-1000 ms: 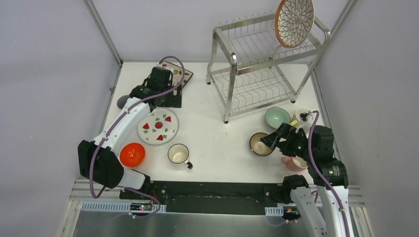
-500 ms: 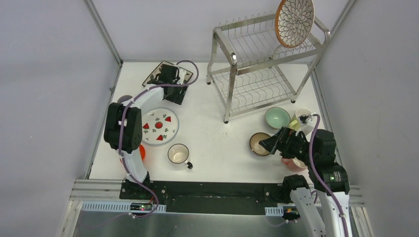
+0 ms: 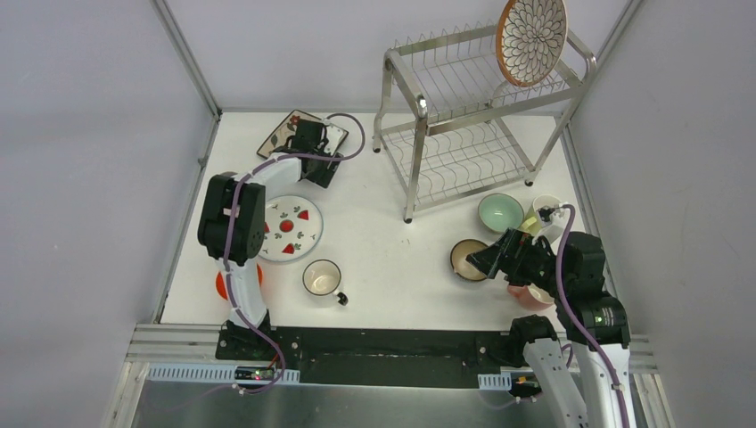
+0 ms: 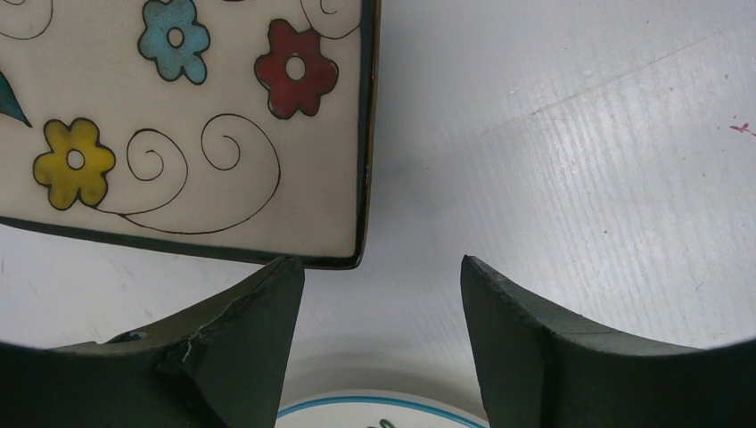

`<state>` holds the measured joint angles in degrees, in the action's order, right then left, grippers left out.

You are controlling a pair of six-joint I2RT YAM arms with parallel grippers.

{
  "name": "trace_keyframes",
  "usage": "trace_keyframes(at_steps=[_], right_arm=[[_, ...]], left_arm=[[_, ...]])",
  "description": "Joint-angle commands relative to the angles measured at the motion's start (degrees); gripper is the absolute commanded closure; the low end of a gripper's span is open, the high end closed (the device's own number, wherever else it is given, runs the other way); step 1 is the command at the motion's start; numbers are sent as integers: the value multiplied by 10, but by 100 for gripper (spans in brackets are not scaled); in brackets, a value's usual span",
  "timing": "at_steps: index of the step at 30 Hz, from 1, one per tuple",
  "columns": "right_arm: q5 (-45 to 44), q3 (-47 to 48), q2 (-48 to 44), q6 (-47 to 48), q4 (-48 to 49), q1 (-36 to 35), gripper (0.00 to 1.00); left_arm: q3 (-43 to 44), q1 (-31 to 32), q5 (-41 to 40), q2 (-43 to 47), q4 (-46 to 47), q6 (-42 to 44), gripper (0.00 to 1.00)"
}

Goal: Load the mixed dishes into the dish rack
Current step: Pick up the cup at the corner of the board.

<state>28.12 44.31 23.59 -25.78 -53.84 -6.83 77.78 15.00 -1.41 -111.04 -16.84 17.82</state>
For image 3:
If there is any brown rim petal pattern plate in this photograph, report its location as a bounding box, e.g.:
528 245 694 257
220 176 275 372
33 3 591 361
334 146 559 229
494 0 568 87

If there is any mint green bowl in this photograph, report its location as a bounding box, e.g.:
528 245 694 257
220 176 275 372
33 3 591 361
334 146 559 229
477 193 524 233

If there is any white ribbed mug black handle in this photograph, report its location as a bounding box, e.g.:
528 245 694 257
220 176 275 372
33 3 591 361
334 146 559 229
302 259 349 307

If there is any steel two-tier dish rack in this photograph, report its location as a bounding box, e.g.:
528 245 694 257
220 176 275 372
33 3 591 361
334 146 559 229
373 25 598 223

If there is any square floral plate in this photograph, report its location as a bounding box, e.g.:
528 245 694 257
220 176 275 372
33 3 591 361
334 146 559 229
253 110 349 183

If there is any purple cable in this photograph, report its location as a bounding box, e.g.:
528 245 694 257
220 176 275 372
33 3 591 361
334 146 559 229
546 203 632 428
221 112 367 396

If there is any pale yellow mug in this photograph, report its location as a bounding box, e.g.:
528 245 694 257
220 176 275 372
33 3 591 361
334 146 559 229
519 194 569 244

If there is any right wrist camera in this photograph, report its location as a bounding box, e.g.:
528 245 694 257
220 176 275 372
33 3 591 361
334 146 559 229
536 204 571 228

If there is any dark patterned cream bowl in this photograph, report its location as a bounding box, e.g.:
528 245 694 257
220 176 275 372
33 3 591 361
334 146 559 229
449 239 487 282

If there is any pink cup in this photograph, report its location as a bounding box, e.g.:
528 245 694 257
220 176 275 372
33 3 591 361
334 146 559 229
507 284 555 311

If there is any watermelon pattern round plate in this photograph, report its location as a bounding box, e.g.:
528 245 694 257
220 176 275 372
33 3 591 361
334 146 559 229
259 195 324 263

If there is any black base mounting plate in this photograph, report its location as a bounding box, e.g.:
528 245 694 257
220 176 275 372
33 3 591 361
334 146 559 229
216 322 527 389

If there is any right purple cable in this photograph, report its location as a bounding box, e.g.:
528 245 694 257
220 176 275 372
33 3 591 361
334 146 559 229
546 203 632 428

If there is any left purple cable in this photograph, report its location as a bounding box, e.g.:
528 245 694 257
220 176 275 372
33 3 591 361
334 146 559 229
221 112 367 396

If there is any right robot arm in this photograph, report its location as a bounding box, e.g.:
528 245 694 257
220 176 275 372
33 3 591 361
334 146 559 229
465 228 637 427

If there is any white cable duct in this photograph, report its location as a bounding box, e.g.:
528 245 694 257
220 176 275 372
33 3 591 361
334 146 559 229
146 363 278 386
477 372 512 391

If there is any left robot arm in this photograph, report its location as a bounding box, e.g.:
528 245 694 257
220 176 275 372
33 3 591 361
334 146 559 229
197 119 344 361

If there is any orange plastic bowl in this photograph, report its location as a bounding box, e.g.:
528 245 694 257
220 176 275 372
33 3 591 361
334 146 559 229
216 260 263 304

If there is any right white cable duct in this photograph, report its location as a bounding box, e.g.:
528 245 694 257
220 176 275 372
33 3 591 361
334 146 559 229
477 372 512 391

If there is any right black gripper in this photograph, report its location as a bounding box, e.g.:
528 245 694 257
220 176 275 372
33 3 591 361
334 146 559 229
465 226 570 295

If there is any left white cable duct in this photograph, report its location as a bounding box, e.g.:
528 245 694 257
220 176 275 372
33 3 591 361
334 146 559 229
146 363 278 386

